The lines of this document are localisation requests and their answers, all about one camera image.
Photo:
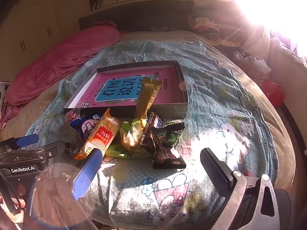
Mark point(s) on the brown chocolate bar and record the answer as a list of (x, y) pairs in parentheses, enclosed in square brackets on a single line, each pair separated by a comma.
[(150, 134)]

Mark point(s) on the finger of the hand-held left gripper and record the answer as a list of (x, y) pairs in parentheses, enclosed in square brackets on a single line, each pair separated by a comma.
[(55, 148), (26, 140)]

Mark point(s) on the orange bread slice packet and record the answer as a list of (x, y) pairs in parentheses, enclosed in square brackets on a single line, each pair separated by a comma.
[(100, 134)]

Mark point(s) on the person's left hand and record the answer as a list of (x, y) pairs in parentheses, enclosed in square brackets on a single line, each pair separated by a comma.
[(22, 203)]

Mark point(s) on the long yellow snack packet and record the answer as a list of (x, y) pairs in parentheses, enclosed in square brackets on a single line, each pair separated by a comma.
[(147, 95)]

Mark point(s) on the shallow cardboard box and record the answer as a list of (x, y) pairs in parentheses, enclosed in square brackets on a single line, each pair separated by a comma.
[(168, 111)]

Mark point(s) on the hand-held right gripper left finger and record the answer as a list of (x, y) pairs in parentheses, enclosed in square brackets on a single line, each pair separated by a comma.
[(87, 172)]

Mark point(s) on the purple clothes heap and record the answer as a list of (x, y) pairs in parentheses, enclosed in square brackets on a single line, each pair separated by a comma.
[(287, 50)]

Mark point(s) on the dark patterned pillow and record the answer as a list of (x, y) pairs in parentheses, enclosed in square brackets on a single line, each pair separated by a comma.
[(163, 28)]

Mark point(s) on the black green pea packet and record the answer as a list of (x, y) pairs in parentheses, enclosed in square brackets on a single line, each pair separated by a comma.
[(168, 155)]

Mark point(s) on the pink and blue book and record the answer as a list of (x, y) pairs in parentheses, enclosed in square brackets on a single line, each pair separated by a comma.
[(115, 93)]

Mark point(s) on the dark headboard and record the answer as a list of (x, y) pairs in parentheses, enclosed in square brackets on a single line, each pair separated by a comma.
[(144, 16)]

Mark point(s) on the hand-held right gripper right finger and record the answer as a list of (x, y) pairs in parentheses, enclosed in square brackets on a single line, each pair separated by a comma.
[(215, 170)]

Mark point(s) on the floral bag of clothes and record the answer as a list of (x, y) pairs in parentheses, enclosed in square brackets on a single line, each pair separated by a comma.
[(251, 64)]

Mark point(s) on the pink blanket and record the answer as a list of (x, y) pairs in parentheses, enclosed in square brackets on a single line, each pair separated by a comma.
[(48, 64)]

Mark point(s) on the blue and white cookie packet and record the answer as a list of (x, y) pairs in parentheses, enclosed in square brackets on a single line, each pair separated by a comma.
[(87, 125)]

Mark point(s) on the cartoon cat printed blanket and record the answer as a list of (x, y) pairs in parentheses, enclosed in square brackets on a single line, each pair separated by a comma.
[(215, 112)]

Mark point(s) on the cream wardrobe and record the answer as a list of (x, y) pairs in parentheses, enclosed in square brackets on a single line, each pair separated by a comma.
[(36, 28)]

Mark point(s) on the red plastic bag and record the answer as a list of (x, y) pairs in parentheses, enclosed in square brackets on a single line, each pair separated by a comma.
[(272, 93)]

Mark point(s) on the clear red candy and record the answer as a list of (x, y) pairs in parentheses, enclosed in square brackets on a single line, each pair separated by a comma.
[(72, 117)]

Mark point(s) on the beige bed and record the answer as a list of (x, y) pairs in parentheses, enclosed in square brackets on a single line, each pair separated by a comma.
[(168, 36)]

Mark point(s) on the beige curtain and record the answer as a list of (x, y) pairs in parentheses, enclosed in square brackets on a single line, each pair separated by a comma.
[(255, 42)]

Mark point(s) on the pile of folded clothes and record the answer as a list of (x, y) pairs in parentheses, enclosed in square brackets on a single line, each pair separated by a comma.
[(203, 24)]

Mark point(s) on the yellow-green snack packet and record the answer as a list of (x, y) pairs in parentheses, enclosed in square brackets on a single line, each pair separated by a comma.
[(127, 152)]

